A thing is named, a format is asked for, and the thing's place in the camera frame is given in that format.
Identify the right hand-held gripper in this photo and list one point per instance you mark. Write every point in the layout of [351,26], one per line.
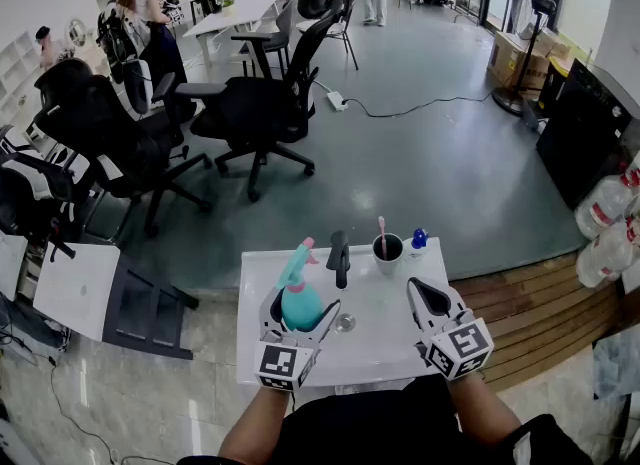
[460,348]

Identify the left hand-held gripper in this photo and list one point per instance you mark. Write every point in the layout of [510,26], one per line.
[280,360]

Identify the person's right forearm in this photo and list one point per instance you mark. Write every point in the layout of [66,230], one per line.
[482,408]

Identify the person's left forearm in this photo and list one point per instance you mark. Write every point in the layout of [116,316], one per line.
[255,423]

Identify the small blue capped bottle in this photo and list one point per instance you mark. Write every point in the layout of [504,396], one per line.
[419,239]

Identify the metal sink drain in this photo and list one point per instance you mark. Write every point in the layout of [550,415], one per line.
[345,322]

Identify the white sink basin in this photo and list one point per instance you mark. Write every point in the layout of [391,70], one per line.
[380,303]

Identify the white cup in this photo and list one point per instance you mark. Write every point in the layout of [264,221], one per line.
[389,264]

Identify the black faucet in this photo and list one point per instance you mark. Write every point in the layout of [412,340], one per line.
[340,255]

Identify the pink toothbrush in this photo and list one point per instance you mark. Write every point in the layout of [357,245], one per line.
[382,233]

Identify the wooden slat platform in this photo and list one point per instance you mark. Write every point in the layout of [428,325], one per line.
[540,313]

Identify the person's black shirt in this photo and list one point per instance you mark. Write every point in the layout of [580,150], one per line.
[375,428]

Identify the clear water jug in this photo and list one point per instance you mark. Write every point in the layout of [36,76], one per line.
[607,255]
[607,203]

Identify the clear plastic bag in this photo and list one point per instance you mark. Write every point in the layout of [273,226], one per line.
[617,363]

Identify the white power strip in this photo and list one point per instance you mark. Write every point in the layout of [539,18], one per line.
[337,101]

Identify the black bin with yellow rim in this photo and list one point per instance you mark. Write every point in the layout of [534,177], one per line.
[552,85]

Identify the large cardboard box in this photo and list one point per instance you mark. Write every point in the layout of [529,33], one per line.
[507,58]

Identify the grey office chair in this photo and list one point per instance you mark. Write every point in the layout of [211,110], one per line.
[275,40]

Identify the white and black oval device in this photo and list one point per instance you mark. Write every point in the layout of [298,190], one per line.
[137,85]

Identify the small cardboard box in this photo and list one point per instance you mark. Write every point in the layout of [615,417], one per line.
[555,45]

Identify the white side table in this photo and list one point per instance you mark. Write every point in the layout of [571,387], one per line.
[11,263]

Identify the black and white office chair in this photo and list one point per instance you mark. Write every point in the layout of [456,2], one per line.
[30,193]

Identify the black metal-legged chair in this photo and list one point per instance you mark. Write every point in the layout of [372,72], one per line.
[345,28]

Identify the black standing fan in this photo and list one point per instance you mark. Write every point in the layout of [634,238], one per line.
[542,3]

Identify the small potted plant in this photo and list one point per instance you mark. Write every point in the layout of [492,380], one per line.
[227,5]

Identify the white shelf unit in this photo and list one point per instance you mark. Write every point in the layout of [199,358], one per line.
[15,78]

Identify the white cabinet with black frame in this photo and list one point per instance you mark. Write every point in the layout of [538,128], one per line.
[75,288]

